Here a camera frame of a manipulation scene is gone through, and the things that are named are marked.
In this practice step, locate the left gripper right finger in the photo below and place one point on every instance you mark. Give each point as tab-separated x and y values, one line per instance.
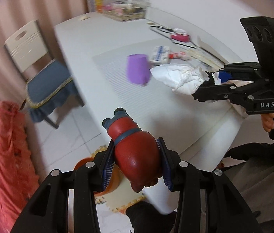
207	200

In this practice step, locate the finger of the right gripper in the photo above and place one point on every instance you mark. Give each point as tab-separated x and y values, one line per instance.
235	72
229	92

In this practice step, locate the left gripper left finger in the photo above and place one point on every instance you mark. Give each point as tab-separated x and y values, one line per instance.
47	210

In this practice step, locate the white tissue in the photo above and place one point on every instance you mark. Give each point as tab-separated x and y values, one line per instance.
183	79

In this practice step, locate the purple silicone cup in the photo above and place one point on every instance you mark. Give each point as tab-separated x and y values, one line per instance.
138	69

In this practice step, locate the red bear figurine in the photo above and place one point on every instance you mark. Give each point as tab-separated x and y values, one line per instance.
136	151

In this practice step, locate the right hand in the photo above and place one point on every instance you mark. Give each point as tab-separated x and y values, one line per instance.
267	122

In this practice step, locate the red bed quilt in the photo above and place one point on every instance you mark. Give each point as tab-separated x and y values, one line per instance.
18	180

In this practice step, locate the textured white table mat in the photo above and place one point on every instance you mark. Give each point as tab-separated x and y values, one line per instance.
178	118

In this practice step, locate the white medicine box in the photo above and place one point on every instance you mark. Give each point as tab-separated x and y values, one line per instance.
160	55

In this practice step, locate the pink white iron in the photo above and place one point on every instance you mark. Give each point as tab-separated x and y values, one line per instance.
180	35

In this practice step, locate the foam puzzle mat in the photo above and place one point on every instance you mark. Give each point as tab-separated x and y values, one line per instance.
118	195

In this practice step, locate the clear storage basket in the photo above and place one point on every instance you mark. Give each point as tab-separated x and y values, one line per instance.
125	10

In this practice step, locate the chair with blue cushion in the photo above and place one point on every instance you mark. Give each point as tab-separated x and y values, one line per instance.
49	88

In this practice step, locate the pink curtain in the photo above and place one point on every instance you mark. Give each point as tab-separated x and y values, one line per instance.
14	14

